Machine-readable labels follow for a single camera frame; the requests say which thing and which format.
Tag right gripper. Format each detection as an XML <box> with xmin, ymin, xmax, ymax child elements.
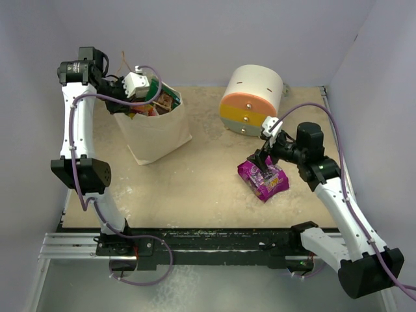
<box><xmin>247</xmin><ymin>131</ymin><xmax>306</xmax><ymax>172</ymax></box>

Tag purple candy bag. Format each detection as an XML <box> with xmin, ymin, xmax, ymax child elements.
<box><xmin>237</xmin><ymin>157</ymin><xmax>290</xmax><ymax>203</ymax></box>

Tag green snack bag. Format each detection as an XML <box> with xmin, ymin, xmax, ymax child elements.
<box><xmin>145</xmin><ymin>78</ymin><xmax>181</xmax><ymax>115</ymax></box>

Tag orange snack packet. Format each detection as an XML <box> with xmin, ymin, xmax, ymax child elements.
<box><xmin>127</xmin><ymin>102</ymin><xmax>159</xmax><ymax>119</ymax></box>

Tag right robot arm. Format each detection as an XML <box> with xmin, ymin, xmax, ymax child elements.
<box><xmin>248</xmin><ymin>116</ymin><xmax>404</xmax><ymax>298</ymax></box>

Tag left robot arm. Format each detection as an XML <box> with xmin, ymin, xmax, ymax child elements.
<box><xmin>51</xmin><ymin>47</ymin><xmax>134</xmax><ymax>255</ymax></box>

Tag white paper bag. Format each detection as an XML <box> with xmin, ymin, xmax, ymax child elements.
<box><xmin>112</xmin><ymin>50</ymin><xmax>192</xmax><ymax>166</ymax></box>

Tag white cylinder toy drawers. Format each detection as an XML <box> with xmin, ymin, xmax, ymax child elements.
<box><xmin>219</xmin><ymin>64</ymin><xmax>283</xmax><ymax>137</ymax></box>

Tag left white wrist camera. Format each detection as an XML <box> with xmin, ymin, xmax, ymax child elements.
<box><xmin>122</xmin><ymin>66</ymin><xmax>150</xmax><ymax>99</ymax></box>

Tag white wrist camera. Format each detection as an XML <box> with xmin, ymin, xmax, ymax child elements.
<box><xmin>261</xmin><ymin>116</ymin><xmax>283</xmax><ymax>140</ymax></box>
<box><xmin>122</xmin><ymin>66</ymin><xmax>150</xmax><ymax>99</ymax></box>

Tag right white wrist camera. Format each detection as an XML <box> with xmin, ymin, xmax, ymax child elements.
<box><xmin>261</xmin><ymin>116</ymin><xmax>283</xmax><ymax>140</ymax></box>

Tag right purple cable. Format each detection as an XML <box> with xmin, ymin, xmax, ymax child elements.
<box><xmin>266</xmin><ymin>103</ymin><xmax>416</xmax><ymax>292</ymax></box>

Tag purple cable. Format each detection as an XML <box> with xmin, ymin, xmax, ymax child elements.
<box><xmin>70</xmin><ymin>64</ymin><xmax>174</xmax><ymax>287</ymax></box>
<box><xmin>266</xmin><ymin>103</ymin><xmax>416</xmax><ymax>292</ymax></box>

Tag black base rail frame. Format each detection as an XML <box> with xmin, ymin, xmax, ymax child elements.
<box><xmin>57</xmin><ymin>226</ymin><xmax>319</xmax><ymax>272</ymax></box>

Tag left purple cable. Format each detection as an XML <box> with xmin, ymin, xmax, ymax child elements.
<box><xmin>70</xmin><ymin>64</ymin><xmax>174</xmax><ymax>287</ymax></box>

